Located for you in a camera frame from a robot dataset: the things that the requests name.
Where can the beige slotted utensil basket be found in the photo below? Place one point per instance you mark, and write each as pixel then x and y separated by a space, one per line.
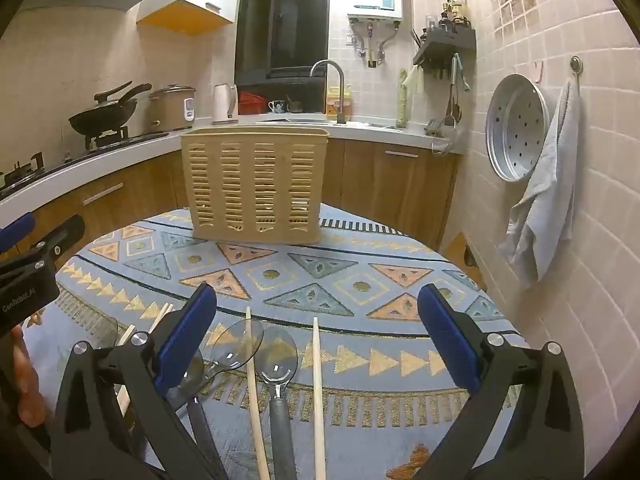
pixel 255 184

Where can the black wok with lid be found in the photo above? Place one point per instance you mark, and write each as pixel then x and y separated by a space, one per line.
pixel 108 114

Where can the patterned mug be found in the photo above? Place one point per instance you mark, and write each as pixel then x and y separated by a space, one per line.
pixel 277 106

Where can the hanging kitchen utensils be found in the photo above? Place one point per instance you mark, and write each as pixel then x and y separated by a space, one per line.
pixel 453 115

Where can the yellow bottle by sink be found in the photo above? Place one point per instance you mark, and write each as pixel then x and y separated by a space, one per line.
pixel 333 103

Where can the person's left hand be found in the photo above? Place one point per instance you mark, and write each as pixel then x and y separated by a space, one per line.
pixel 31 407

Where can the clear spoon dark handle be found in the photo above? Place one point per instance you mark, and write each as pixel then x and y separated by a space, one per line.
pixel 231 350

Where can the beige rice cooker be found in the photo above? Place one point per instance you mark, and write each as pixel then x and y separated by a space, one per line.
pixel 170 108

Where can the round metal steamer tray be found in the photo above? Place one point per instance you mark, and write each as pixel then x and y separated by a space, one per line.
pixel 516 125

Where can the blue patterned table mat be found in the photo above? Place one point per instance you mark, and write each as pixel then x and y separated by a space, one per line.
pixel 348 302

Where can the black wall shelf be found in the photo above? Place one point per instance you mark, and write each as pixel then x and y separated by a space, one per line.
pixel 438 46

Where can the wooden chopstick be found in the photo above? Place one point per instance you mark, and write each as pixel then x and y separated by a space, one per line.
pixel 122 395
pixel 163 311
pixel 253 408
pixel 319 444

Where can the clear spoon grey handle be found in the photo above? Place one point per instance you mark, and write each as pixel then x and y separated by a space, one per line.
pixel 276 364

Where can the wall hook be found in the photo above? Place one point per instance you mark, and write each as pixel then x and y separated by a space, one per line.
pixel 576 66

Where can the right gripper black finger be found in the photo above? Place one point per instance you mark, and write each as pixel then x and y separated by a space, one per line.
pixel 53 245

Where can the dark spoon under finger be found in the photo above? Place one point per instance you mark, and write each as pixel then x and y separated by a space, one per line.
pixel 197 409

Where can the grey hanging towel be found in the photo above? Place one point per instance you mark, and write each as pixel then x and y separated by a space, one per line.
pixel 543 218

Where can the gas stove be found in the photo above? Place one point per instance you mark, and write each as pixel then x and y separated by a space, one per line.
pixel 39 168

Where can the dark window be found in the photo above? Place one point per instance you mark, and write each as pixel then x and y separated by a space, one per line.
pixel 277 43

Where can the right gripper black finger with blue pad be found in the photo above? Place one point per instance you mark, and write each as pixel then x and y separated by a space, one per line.
pixel 522 419
pixel 113 419

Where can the white wall cabinet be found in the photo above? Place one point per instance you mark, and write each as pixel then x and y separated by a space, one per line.
pixel 190 17

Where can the green bottle brush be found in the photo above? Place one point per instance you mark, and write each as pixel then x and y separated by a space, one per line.
pixel 402 100

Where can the white electric kettle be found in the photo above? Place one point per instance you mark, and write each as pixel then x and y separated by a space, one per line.
pixel 225 104

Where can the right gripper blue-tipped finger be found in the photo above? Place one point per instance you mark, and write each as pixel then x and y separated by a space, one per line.
pixel 16 231

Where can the red container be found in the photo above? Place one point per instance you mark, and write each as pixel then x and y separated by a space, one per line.
pixel 252 104

